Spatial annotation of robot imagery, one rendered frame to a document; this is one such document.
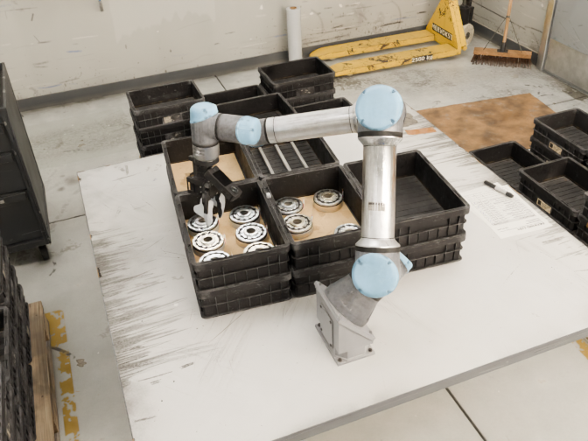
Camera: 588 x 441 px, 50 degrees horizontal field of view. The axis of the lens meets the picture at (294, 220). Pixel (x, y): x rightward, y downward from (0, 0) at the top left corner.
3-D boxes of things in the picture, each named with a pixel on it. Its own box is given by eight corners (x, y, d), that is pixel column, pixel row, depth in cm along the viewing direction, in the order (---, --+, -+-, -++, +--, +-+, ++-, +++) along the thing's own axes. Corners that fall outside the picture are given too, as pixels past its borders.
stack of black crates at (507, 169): (555, 212, 331) (563, 174, 317) (507, 227, 323) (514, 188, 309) (507, 175, 361) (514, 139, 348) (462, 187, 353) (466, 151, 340)
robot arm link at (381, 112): (402, 293, 172) (407, 89, 169) (396, 303, 158) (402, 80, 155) (358, 290, 175) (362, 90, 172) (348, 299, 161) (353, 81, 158)
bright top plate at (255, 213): (262, 219, 214) (262, 218, 214) (234, 226, 212) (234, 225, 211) (254, 204, 222) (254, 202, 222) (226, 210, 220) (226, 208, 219)
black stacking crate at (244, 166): (262, 206, 229) (259, 179, 222) (179, 222, 223) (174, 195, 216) (238, 154, 260) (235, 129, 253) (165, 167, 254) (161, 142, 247)
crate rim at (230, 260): (291, 252, 191) (290, 245, 190) (192, 273, 185) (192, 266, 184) (260, 184, 223) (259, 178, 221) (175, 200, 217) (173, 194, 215)
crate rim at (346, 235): (384, 232, 198) (384, 226, 196) (291, 251, 191) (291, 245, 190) (341, 169, 229) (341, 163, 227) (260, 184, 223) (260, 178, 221)
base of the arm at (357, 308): (371, 334, 180) (395, 310, 178) (334, 311, 172) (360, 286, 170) (353, 303, 192) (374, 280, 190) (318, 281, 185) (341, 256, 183)
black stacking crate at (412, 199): (467, 236, 209) (472, 208, 203) (383, 255, 203) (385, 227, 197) (416, 177, 240) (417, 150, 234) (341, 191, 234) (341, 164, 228)
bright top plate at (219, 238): (226, 248, 203) (226, 246, 202) (194, 254, 201) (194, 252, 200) (220, 229, 210) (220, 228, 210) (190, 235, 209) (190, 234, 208)
